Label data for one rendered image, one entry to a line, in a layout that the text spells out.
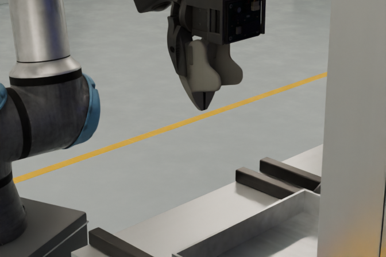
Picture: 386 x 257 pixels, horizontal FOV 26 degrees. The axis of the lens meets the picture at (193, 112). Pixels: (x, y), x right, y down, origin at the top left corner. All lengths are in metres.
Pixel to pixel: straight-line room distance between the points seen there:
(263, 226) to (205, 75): 0.28
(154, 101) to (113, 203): 1.19
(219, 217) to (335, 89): 0.52
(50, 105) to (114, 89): 3.21
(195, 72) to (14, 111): 0.41
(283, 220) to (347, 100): 0.50
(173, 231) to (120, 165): 2.42
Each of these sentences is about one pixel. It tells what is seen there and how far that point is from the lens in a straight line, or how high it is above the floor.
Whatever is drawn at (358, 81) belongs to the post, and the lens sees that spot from 0.68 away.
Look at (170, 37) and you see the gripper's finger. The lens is 0.95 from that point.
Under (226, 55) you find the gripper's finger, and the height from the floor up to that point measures 1.15.
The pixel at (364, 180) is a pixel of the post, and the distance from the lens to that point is 0.71.
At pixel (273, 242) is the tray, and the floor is 0.88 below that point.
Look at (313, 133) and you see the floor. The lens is 3.93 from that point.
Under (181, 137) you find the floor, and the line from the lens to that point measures 3.84.
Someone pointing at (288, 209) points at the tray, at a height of 0.90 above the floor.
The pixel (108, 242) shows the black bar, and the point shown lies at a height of 0.90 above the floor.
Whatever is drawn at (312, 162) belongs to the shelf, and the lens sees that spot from 1.38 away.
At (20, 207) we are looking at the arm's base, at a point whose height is 0.83.
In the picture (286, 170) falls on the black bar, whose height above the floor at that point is 0.90.
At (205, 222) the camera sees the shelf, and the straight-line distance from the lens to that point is 1.17.
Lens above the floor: 1.42
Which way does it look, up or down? 20 degrees down
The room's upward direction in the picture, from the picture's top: straight up
